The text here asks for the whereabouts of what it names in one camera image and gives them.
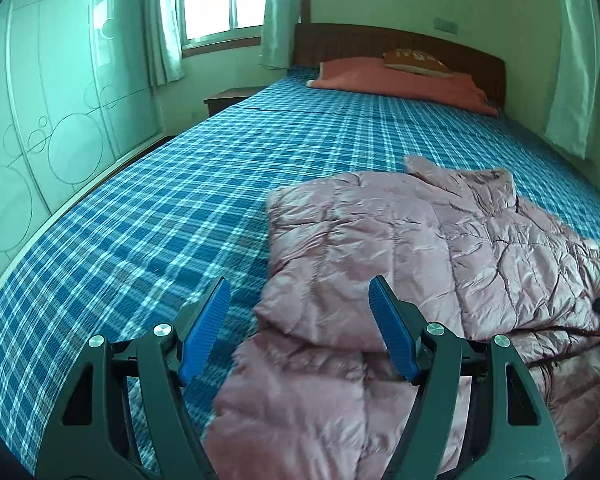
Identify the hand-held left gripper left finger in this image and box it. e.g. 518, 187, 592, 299
34, 276, 232, 480

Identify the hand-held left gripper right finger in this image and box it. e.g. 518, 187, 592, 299
368, 275, 567, 480

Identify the pink quilted down jacket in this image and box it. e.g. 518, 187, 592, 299
200, 155, 600, 480

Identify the bed with blue plaid sheet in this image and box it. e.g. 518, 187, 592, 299
0, 64, 600, 480

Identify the dark wooden nightstand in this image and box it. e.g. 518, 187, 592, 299
203, 87, 255, 119

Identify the red pillow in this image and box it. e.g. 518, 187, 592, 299
306, 57, 501, 118

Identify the brown printed cushion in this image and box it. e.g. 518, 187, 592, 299
383, 48, 453, 79

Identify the wardrobe with circle-patterned doors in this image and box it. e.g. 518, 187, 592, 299
0, 0, 163, 286

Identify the dark wooden headboard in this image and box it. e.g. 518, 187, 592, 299
293, 23, 507, 111

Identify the pale window curtain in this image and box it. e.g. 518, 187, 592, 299
258, 0, 313, 72
142, 0, 187, 86

